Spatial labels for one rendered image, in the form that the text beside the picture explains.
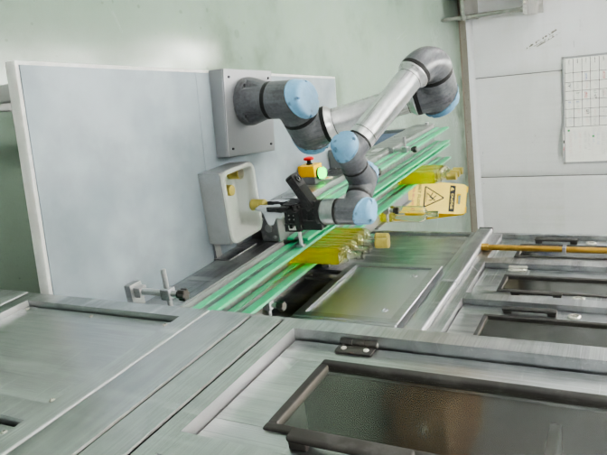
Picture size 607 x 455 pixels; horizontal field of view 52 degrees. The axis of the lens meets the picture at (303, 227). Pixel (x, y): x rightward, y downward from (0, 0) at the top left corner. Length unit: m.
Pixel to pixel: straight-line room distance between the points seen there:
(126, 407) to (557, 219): 7.38
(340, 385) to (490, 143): 7.14
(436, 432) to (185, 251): 1.22
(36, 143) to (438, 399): 1.03
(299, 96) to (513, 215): 6.38
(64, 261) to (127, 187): 0.27
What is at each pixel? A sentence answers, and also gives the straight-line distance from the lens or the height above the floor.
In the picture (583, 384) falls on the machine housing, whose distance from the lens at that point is 0.87.
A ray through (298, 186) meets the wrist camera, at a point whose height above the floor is 1.06.
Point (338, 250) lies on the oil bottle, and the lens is 1.99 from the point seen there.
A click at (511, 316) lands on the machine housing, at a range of 1.91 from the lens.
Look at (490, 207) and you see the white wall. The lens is 8.11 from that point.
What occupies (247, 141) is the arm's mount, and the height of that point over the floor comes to 0.80.
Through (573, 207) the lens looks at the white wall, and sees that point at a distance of 7.97.
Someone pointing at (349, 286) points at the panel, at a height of 1.06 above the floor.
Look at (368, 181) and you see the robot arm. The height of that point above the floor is 1.25.
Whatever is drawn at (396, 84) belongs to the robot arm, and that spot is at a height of 1.32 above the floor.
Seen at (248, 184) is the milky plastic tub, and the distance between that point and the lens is 1.99.
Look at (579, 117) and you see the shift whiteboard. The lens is 7.73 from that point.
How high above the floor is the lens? 1.92
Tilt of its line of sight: 29 degrees down
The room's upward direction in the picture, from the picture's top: 91 degrees clockwise
